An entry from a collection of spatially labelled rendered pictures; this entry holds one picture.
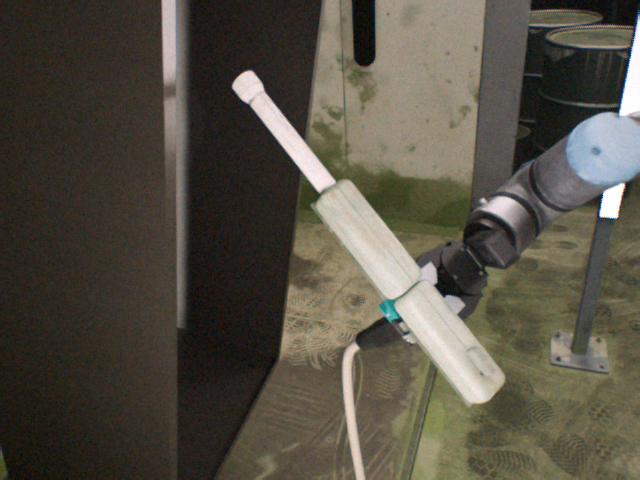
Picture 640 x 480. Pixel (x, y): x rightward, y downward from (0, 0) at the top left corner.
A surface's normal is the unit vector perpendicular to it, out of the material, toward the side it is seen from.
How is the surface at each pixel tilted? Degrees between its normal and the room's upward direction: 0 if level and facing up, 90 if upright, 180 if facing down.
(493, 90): 90
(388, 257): 45
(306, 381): 0
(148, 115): 90
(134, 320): 90
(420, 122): 90
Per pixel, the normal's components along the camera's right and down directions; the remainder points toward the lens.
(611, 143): 0.23, -0.33
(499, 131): -0.33, 0.48
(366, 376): -0.07, -0.87
